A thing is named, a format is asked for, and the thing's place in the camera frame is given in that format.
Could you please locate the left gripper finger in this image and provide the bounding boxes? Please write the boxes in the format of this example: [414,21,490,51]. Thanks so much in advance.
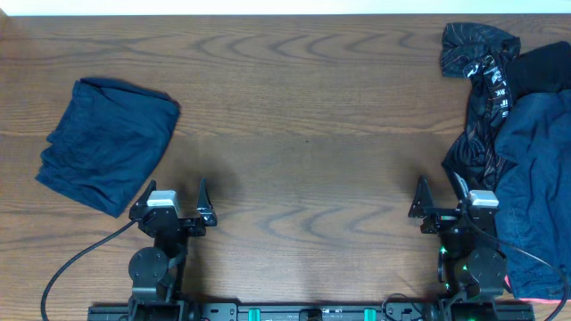
[196,177,214,217]
[131,179,156,210]

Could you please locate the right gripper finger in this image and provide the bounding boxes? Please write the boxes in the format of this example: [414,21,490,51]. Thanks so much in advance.
[451,172,469,203]
[410,176,434,210]

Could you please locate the navy blue denim shorts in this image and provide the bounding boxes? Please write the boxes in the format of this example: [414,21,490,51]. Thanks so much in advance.
[495,90,570,301]

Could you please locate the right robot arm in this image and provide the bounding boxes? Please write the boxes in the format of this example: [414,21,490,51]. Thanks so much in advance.
[408,176,508,320]

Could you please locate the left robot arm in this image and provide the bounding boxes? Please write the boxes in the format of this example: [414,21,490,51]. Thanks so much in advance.
[128,178,218,321]

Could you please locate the folded navy blue garment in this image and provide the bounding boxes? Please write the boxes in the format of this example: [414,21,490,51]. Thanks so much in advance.
[36,78,180,218]

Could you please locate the red garment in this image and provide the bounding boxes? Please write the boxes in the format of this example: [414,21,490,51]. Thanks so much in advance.
[503,275,567,306]

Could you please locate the black patterned sports shirt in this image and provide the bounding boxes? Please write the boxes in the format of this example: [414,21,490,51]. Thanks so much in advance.
[440,22,521,190]

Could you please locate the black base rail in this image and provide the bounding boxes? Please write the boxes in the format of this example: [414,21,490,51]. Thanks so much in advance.
[87,301,535,321]

